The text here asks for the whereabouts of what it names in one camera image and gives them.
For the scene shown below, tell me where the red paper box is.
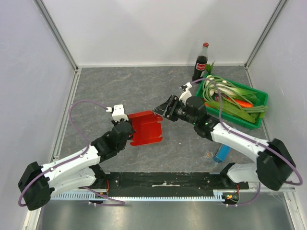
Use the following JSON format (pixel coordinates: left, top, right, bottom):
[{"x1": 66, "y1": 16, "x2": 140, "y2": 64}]
[{"x1": 128, "y1": 111, "x2": 163, "y2": 146}]

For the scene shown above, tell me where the green plastic crate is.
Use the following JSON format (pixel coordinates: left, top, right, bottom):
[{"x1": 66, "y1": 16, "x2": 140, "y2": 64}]
[{"x1": 196, "y1": 79, "x2": 268, "y2": 130}]

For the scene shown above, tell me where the light blue slotted cable duct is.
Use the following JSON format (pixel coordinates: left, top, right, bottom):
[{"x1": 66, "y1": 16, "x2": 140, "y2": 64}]
[{"x1": 51, "y1": 190, "x2": 225, "y2": 202}]

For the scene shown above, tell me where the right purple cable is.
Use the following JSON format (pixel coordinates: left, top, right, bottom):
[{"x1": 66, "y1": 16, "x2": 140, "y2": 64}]
[{"x1": 189, "y1": 77, "x2": 304, "y2": 207}]

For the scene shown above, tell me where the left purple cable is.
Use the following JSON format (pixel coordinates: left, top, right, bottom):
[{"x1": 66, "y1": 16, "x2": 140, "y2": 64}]
[{"x1": 17, "y1": 100, "x2": 126, "y2": 207}]

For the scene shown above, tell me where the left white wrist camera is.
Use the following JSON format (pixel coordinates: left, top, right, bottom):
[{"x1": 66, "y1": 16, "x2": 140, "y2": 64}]
[{"x1": 106, "y1": 104, "x2": 129, "y2": 123}]

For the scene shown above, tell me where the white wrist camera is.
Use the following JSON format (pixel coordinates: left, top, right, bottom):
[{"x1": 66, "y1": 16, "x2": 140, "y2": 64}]
[
  {"x1": 106, "y1": 104, "x2": 129, "y2": 123},
  {"x1": 179, "y1": 82, "x2": 192, "y2": 105}
]

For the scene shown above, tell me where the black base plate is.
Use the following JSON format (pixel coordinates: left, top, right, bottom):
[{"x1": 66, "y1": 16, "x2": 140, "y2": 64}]
[{"x1": 89, "y1": 172, "x2": 249, "y2": 197}]

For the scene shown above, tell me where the blue rectangular box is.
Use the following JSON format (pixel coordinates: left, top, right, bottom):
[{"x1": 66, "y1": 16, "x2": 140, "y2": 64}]
[{"x1": 213, "y1": 145, "x2": 231, "y2": 163}]

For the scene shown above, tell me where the leek with green leaves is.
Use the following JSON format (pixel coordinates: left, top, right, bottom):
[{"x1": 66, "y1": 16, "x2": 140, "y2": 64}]
[{"x1": 202, "y1": 75, "x2": 258, "y2": 104}]

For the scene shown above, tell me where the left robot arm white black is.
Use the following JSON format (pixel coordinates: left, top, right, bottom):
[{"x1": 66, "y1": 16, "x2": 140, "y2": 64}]
[{"x1": 18, "y1": 120, "x2": 135, "y2": 211}]

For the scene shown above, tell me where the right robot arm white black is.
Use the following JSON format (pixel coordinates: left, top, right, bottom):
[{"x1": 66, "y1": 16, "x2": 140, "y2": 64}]
[{"x1": 153, "y1": 95, "x2": 296, "y2": 191}]

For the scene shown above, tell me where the orange carrot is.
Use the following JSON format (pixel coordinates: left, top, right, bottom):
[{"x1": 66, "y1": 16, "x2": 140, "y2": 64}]
[{"x1": 228, "y1": 97, "x2": 254, "y2": 108}]

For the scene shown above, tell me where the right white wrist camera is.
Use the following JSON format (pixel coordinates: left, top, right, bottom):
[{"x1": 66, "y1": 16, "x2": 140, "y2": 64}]
[{"x1": 179, "y1": 82, "x2": 192, "y2": 105}]

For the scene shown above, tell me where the cola glass bottle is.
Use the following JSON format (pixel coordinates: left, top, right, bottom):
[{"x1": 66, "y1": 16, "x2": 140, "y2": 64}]
[{"x1": 192, "y1": 42, "x2": 209, "y2": 81}]

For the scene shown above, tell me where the purple cable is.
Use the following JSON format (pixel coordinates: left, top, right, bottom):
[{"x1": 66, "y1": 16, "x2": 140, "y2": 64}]
[
  {"x1": 17, "y1": 100, "x2": 126, "y2": 207},
  {"x1": 189, "y1": 77, "x2": 304, "y2": 207}
]

